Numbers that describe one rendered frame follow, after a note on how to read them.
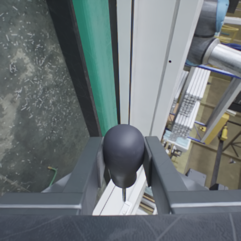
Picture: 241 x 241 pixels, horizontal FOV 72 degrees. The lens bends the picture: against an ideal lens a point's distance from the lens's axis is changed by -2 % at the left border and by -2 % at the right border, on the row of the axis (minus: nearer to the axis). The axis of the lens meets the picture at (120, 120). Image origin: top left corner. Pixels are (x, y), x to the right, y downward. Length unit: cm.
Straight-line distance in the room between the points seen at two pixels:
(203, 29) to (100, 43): 91
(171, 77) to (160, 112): 7
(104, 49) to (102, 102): 6
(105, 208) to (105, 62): 32
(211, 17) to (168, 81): 82
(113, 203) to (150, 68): 31
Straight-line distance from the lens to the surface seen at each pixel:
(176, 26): 20
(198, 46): 109
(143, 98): 27
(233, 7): 387
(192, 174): 55
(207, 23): 104
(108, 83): 21
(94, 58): 17
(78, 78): 20
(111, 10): 21
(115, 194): 43
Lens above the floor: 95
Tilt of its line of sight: 17 degrees down
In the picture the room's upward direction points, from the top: 112 degrees clockwise
